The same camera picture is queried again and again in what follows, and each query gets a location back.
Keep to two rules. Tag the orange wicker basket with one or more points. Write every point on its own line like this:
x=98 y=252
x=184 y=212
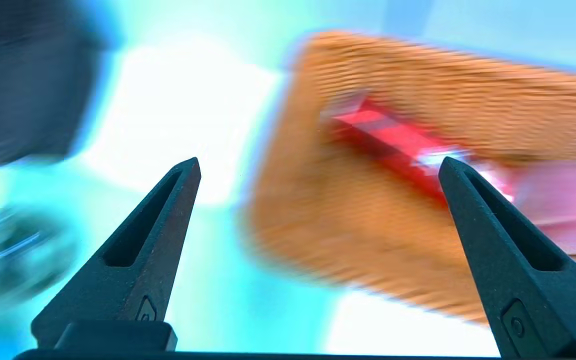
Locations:
x=368 y=240

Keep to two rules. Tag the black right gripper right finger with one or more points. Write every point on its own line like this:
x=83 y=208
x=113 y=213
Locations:
x=528 y=300

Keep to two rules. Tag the light green plastic tray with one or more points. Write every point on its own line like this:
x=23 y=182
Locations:
x=208 y=280

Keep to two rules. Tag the red soda can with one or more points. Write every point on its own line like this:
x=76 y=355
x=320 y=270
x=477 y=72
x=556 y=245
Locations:
x=393 y=140

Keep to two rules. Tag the pink peach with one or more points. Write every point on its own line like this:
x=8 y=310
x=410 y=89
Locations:
x=563 y=205

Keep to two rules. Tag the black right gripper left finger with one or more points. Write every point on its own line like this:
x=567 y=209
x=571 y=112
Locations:
x=138 y=270

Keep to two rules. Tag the dark brown wicker basket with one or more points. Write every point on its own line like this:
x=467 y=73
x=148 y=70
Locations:
x=28 y=80

